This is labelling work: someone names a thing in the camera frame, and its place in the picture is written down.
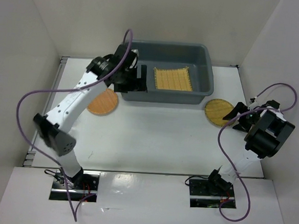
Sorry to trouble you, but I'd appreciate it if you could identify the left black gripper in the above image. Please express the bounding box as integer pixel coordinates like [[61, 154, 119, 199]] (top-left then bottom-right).
[[114, 63, 148, 95]]

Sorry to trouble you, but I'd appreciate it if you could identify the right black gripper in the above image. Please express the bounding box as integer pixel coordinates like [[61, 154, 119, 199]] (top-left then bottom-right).
[[222, 101, 261, 133]]

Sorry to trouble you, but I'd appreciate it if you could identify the yellow round woven coaster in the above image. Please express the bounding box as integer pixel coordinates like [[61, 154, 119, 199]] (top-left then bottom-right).
[[204, 99, 234, 127]]

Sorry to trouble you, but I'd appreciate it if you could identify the square bamboo mat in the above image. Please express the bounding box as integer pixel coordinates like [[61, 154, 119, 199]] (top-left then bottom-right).
[[154, 66, 193, 92]]

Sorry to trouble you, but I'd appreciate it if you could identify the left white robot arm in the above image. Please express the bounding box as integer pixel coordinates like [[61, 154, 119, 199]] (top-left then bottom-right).
[[33, 44, 147, 189]]

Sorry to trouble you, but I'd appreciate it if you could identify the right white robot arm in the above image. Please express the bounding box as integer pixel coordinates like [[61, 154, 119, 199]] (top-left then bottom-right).
[[205, 98, 295, 195]]

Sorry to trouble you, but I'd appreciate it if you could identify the grey plastic bin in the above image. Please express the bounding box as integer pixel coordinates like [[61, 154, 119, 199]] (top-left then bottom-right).
[[121, 40, 214, 105]]

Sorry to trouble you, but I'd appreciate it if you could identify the orange round woven coaster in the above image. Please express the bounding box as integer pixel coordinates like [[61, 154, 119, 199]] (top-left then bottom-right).
[[87, 88, 118, 116]]

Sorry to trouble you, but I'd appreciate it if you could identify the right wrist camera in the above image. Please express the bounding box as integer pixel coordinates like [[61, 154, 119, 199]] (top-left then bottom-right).
[[248, 96, 261, 110]]

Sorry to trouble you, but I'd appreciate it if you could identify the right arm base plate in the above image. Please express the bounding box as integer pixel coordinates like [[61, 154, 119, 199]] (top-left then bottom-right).
[[185, 175, 236, 209]]

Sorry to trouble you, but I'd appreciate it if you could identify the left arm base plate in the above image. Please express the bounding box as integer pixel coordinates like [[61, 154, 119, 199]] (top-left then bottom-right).
[[44, 169, 100, 203]]

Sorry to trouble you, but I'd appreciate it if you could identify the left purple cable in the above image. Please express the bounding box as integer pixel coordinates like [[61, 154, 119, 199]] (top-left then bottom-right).
[[8, 20, 134, 224]]

